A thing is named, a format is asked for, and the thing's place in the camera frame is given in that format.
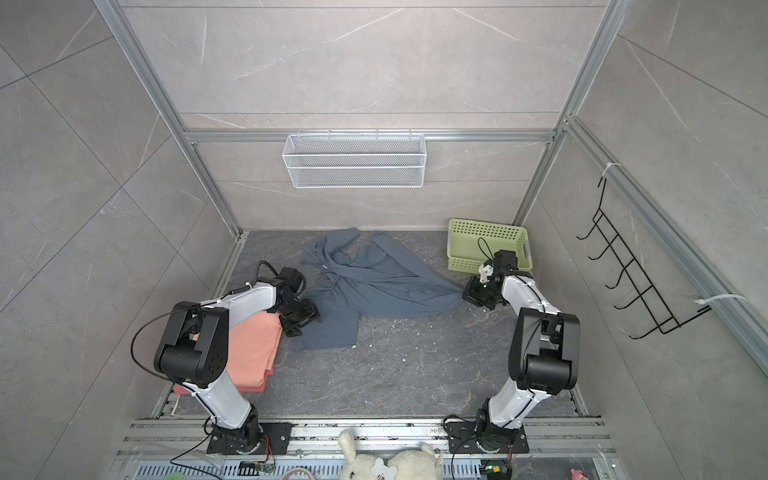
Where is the blue-grey t-shirt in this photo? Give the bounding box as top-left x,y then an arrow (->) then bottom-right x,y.
290,228 -> 464,352

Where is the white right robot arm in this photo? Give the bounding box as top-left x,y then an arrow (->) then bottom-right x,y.
462,250 -> 580,441

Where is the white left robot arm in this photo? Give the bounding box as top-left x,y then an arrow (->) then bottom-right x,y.
154,267 -> 320,443

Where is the folded pink t-shirt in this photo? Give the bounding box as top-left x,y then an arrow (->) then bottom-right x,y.
172,310 -> 284,396

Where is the light green plastic basket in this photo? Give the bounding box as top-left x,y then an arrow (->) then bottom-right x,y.
447,218 -> 533,274

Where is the white plush toy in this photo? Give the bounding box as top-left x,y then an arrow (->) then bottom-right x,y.
338,429 -> 444,480

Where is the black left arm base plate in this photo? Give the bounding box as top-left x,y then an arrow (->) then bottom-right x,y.
206,422 -> 293,455

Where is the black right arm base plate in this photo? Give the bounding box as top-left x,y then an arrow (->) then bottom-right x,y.
442,418 -> 530,455

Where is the white wire mesh basket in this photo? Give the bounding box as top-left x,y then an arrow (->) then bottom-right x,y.
282,133 -> 428,189

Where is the black wire hook rack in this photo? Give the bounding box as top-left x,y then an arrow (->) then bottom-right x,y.
577,179 -> 712,340

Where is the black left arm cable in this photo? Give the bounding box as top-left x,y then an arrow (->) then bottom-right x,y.
130,302 -> 202,385

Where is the aluminium front rail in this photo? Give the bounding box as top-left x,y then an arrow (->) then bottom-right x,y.
117,417 -> 617,459

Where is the aluminium frame post right corner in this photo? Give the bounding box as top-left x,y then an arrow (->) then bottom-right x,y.
511,0 -> 633,226

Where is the aluminium frame post corner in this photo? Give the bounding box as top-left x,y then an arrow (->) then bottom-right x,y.
511,0 -> 633,226
94,0 -> 243,238

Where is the aluminium frame post left corner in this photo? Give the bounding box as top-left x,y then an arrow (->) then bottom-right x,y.
94,0 -> 243,238

